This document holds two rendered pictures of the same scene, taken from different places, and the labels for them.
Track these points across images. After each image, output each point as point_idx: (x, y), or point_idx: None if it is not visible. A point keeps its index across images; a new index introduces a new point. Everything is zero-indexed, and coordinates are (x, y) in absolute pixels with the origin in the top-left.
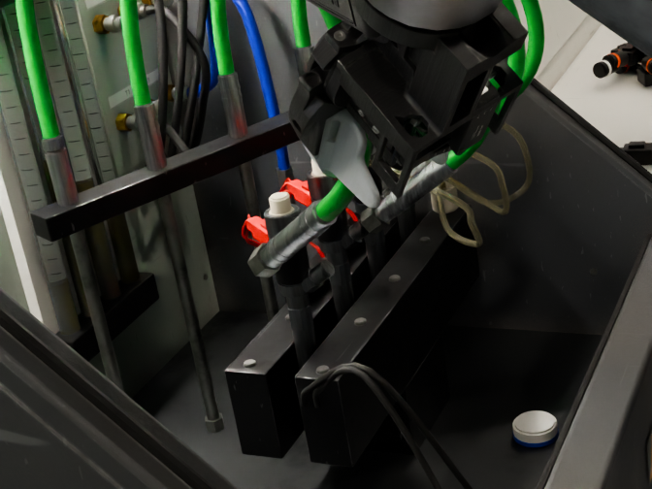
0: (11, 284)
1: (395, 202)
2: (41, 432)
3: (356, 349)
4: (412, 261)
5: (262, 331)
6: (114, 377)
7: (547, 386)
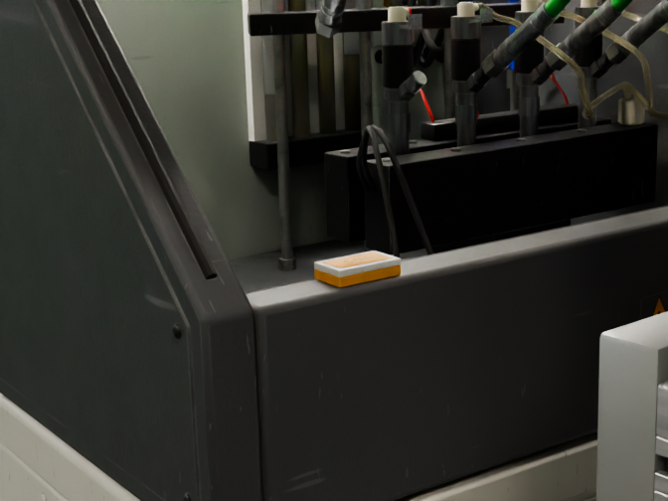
0: (235, 83)
1: (506, 44)
2: (33, 11)
3: (427, 158)
4: (552, 137)
5: (381, 144)
6: (282, 175)
7: None
